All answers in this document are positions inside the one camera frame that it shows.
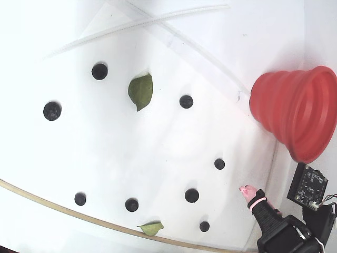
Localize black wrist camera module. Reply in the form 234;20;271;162
286;162;330;211

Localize dark green leaf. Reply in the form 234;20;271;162
127;72;154;112

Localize light green leaf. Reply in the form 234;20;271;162
136;221;164;236

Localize pink-tipped black gripper finger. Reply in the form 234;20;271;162
239;184;284;237

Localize red collapsible silicone cup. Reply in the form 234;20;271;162
249;65;337;164

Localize white paper sheet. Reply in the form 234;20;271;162
0;2;280;253

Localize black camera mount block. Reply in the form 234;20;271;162
301;202;337;250

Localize thin multicoloured camera wires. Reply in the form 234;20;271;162
315;193;337;209

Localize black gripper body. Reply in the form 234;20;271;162
256;215;326;253

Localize long thin wooden stick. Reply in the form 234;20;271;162
0;178;244;253

